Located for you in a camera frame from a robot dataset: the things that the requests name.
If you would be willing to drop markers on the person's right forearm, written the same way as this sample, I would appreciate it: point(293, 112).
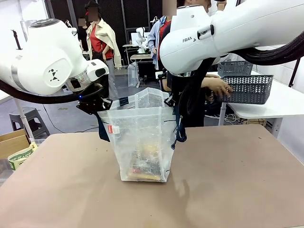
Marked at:
point(209, 83)

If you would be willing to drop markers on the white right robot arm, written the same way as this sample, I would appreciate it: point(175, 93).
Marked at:
point(190, 47)

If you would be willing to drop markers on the white side table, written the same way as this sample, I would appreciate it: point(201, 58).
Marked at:
point(280, 104)

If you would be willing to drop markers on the clear plastic floor container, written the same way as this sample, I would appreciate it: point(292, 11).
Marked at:
point(133, 76)

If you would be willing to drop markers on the black slanted stand pole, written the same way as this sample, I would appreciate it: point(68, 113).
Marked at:
point(294, 73)

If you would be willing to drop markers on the grey step stool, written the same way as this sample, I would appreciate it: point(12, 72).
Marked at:
point(31, 121)

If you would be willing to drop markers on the background person black shirt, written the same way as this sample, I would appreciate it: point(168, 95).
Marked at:
point(83, 35)

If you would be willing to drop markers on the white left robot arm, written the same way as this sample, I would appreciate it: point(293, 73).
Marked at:
point(42, 59)

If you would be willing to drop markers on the grey lattice plastic basket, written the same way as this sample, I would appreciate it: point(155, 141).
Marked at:
point(235, 67)

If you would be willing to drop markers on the white desk with leg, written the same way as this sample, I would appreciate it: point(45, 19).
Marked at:
point(23, 118)

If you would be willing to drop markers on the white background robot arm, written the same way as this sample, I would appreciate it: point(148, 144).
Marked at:
point(141, 38)

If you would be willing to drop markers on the green printed paper sack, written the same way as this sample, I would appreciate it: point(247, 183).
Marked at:
point(21, 158)

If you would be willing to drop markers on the mannequin with cream jacket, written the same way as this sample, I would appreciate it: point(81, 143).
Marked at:
point(102, 35)

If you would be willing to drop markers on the brown cardboard box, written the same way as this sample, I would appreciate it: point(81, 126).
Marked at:
point(13, 145)

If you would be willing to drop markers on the person's left forearm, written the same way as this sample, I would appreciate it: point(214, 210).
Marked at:
point(212, 75)

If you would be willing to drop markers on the grey herringbone plastic basket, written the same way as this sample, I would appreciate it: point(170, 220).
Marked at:
point(247, 89)

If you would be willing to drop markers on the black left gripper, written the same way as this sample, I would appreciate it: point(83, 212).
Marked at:
point(91, 102)

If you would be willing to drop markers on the wooden background desk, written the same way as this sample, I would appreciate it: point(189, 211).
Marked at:
point(142, 58)

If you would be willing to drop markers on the person in black shirt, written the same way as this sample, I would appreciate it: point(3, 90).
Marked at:
point(197, 111)

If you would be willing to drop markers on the person's right hand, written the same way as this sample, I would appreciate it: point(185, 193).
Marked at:
point(222, 90)

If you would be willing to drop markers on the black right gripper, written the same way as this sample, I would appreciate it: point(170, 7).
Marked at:
point(172, 84)

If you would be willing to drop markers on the translucent white shopping bag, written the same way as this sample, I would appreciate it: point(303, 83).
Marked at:
point(142, 133)

